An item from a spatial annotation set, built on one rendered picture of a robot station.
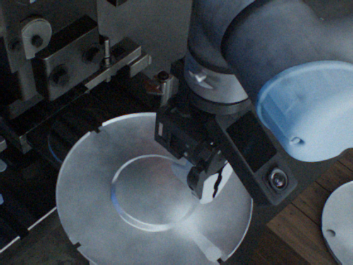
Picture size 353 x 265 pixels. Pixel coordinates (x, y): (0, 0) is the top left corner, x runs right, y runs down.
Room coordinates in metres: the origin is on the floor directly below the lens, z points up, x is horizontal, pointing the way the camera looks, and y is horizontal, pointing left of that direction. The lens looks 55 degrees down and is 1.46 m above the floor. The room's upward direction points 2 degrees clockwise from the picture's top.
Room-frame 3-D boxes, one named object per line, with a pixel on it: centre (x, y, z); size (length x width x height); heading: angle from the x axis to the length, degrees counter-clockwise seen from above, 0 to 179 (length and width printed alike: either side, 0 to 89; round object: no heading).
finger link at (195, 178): (0.35, -0.08, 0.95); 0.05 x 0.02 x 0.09; 136
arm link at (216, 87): (0.37, -0.08, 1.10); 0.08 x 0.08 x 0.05
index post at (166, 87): (0.65, -0.04, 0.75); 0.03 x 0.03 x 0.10; 47
